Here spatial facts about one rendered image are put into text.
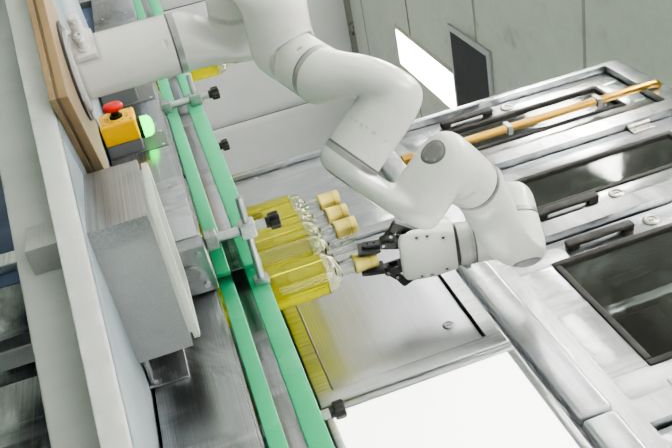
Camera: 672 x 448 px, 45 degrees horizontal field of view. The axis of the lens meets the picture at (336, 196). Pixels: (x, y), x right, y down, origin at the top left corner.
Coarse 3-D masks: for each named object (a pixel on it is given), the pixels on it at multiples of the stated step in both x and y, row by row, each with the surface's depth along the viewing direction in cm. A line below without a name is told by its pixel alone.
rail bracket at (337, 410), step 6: (336, 402) 122; (342, 402) 122; (330, 408) 122; (336, 408) 121; (342, 408) 122; (324, 414) 122; (330, 414) 122; (336, 414) 122; (342, 414) 122; (324, 420) 122; (264, 438) 119; (264, 444) 120
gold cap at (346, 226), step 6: (336, 222) 153; (342, 222) 153; (348, 222) 153; (354, 222) 153; (336, 228) 153; (342, 228) 153; (348, 228) 153; (354, 228) 153; (336, 234) 153; (342, 234) 153; (348, 234) 154
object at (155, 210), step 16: (144, 176) 113; (144, 192) 111; (160, 208) 122; (160, 224) 105; (160, 240) 106; (176, 256) 126; (176, 272) 108; (176, 288) 111; (192, 304) 122; (192, 320) 113
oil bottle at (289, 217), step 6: (288, 210) 159; (294, 210) 158; (300, 210) 158; (306, 210) 158; (282, 216) 157; (288, 216) 157; (294, 216) 156; (300, 216) 156; (306, 216) 156; (312, 216) 158; (282, 222) 155; (288, 222) 155; (294, 222) 155; (264, 228) 155; (270, 228) 154; (258, 234) 154
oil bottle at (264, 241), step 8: (296, 224) 153; (304, 224) 153; (312, 224) 153; (272, 232) 152; (280, 232) 152; (288, 232) 151; (296, 232) 151; (304, 232) 150; (312, 232) 150; (320, 232) 152; (256, 240) 151; (264, 240) 151; (272, 240) 150; (280, 240) 150; (288, 240) 149; (264, 248) 149
